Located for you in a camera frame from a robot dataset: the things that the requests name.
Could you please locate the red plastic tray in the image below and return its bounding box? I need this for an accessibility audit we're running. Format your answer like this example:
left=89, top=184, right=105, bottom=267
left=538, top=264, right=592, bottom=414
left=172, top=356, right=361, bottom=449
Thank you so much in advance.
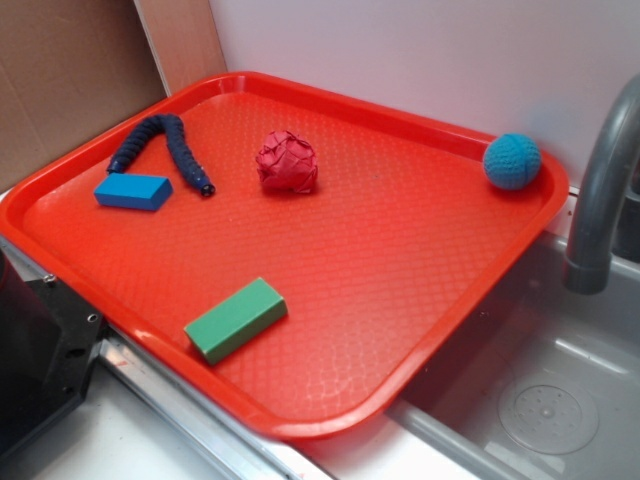
left=1, top=73, right=569, bottom=440

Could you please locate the crumpled red paper ball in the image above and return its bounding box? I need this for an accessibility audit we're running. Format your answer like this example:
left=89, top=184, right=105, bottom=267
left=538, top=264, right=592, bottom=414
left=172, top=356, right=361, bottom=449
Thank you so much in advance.
left=256, top=130, right=319, bottom=194

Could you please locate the green wooden block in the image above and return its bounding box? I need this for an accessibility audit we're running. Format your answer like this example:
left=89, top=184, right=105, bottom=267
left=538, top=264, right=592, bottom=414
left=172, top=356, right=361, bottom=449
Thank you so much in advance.
left=184, top=278, right=288, bottom=365

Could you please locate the dark blue segmented tube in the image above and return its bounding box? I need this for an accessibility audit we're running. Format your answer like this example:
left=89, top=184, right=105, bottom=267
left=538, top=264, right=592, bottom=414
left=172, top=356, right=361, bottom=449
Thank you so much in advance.
left=106, top=114, right=216, bottom=198

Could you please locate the blue wooden block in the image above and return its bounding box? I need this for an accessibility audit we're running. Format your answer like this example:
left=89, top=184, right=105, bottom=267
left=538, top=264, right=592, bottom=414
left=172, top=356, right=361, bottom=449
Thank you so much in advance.
left=94, top=173, right=173, bottom=211

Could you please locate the blue knitted ball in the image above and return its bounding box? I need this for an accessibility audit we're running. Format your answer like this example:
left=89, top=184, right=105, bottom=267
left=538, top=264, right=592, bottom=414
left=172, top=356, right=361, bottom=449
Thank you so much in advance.
left=482, top=133, right=542, bottom=190

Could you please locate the grey toy faucet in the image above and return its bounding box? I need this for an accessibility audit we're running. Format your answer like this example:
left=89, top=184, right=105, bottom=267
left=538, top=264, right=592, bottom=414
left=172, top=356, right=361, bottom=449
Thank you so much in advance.
left=563, top=76, right=639, bottom=295

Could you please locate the grey toy sink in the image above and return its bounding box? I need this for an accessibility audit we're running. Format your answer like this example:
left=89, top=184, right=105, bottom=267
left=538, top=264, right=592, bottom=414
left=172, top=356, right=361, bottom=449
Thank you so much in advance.
left=389, top=234, right=639, bottom=479

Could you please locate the brown cardboard panel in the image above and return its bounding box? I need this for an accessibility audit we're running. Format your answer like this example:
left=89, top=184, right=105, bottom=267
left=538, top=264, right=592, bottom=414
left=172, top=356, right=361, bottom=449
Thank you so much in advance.
left=1, top=1, right=226, bottom=191

